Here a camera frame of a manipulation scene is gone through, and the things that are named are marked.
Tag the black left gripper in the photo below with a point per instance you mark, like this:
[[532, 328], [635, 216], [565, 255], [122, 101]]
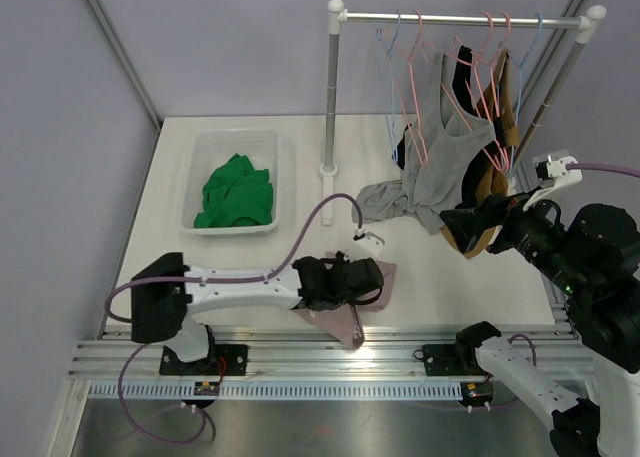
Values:
[[340, 260]]

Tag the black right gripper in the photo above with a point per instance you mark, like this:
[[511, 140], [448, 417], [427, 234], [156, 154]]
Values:
[[464, 225]]

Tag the pink tank top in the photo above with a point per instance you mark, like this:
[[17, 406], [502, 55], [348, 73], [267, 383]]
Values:
[[350, 322]]

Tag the grey tank top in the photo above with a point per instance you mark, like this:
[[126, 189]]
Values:
[[449, 138]]

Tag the green tank top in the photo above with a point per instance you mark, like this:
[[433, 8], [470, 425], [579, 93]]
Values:
[[236, 194]]

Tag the black tank top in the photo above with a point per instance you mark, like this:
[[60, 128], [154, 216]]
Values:
[[451, 161]]

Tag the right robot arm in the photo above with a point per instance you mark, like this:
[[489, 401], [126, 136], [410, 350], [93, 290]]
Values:
[[593, 261]]

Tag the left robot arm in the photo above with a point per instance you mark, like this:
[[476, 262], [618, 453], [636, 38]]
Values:
[[168, 294]]

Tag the brown tank top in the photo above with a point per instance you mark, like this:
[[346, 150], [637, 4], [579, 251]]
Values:
[[481, 179]]

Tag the white plastic basket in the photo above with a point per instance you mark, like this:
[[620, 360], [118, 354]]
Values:
[[213, 149]]

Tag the white metal clothes rack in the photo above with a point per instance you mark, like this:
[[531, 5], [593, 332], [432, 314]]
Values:
[[583, 26]]

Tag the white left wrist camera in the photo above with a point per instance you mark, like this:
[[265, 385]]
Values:
[[366, 244]]

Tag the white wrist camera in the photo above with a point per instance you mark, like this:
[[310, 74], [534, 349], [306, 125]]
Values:
[[554, 177], [366, 244]]

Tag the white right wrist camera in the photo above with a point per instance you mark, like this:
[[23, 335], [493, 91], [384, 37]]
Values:
[[554, 177]]

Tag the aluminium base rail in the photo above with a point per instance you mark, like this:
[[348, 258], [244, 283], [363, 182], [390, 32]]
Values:
[[386, 355]]

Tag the white slotted cable duct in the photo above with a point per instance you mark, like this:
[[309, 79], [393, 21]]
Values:
[[280, 390]]

